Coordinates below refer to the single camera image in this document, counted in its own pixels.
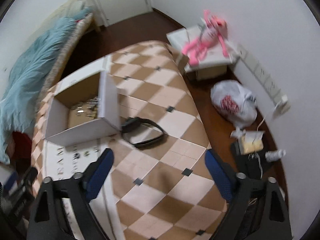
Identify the white plastic shopping bag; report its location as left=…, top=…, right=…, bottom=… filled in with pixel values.
left=210, top=80, right=257, bottom=129

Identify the white charger with cable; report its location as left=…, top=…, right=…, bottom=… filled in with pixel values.
left=256, top=94, right=288, bottom=133

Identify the checkered printed tablecloth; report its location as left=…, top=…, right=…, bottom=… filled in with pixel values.
left=31, top=41, right=227, bottom=239

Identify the bed with patterned mattress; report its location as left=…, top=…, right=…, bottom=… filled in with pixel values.
left=0, top=0, right=101, bottom=165

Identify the white wall power strip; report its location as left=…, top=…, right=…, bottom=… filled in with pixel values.
left=237, top=44, right=291, bottom=115

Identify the pink panther plush toy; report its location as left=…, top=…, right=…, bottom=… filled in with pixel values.
left=181, top=10, right=229, bottom=67

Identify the silver charm bracelet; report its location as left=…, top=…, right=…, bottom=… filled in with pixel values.
left=71, top=96, right=101, bottom=118

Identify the white cardboard box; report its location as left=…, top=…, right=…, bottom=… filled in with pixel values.
left=45, top=71, right=120, bottom=147

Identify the clear plastic bottle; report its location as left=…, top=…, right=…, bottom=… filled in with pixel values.
left=265, top=150, right=286, bottom=163

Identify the yellow tissue pack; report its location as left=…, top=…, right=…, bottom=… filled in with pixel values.
left=238, top=131, right=264, bottom=155

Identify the black bag on floor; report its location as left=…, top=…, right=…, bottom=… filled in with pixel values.
left=230, top=141, right=273, bottom=180

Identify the white cloth covered box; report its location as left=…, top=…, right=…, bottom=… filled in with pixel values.
left=167, top=26, right=240, bottom=81

